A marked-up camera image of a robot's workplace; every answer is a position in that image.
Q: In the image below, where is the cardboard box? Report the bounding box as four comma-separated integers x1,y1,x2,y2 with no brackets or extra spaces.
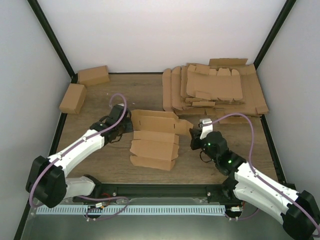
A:
59,83,87,115
78,65,110,87
130,109,194,171

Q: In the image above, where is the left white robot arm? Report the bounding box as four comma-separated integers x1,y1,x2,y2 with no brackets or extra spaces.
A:
25,104,133,208

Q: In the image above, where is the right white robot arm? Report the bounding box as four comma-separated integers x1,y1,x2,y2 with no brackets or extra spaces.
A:
189,128,320,240

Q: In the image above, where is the stack of flat cardboard blanks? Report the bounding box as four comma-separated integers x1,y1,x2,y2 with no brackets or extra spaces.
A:
162,58,269,117

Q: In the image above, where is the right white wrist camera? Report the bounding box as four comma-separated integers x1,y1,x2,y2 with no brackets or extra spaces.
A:
198,118,213,140

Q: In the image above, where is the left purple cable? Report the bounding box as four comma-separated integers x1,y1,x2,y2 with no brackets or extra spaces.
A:
29,93,128,207

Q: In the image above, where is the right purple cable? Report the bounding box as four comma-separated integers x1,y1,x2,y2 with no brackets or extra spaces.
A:
207,112,320,233

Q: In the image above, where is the black aluminium frame rail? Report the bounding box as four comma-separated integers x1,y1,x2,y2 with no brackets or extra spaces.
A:
88,183,241,205

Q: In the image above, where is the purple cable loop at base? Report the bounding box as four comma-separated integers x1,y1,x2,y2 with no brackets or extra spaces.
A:
74,194,130,223

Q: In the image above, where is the light blue slotted cable duct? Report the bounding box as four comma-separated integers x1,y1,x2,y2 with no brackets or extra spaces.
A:
36,205,226,216

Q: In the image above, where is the left black frame post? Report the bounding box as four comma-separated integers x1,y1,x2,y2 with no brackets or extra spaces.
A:
27,0,78,84

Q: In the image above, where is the black frame post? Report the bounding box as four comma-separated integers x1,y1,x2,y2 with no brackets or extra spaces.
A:
253,0,297,70
27,0,78,84

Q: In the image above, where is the right black frame post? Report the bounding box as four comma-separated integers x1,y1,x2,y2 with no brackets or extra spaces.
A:
253,0,297,70

